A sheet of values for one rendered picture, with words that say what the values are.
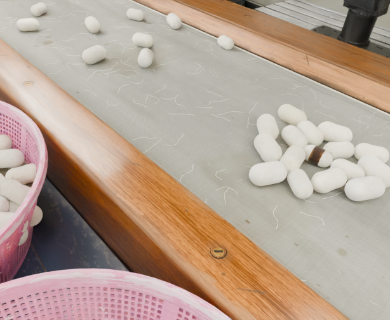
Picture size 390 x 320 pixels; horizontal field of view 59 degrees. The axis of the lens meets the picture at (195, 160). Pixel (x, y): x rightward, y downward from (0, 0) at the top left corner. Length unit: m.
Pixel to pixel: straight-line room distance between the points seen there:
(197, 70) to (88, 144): 0.24
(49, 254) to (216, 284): 0.19
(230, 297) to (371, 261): 0.13
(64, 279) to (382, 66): 0.49
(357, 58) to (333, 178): 0.28
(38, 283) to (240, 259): 0.13
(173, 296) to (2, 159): 0.23
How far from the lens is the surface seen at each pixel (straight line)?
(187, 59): 0.55
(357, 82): 0.53
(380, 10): 0.85
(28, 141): 0.38
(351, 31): 0.87
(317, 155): 0.36
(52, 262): 0.37
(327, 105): 0.49
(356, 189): 0.34
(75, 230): 0.38
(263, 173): 0.32
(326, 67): 0.54
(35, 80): 0.45
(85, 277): 0.24
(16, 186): 0.34
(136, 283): 0.23
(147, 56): 0.51
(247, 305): 0.23
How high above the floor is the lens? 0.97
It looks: 41 degrees down
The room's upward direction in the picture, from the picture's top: 5 degrees clockwise
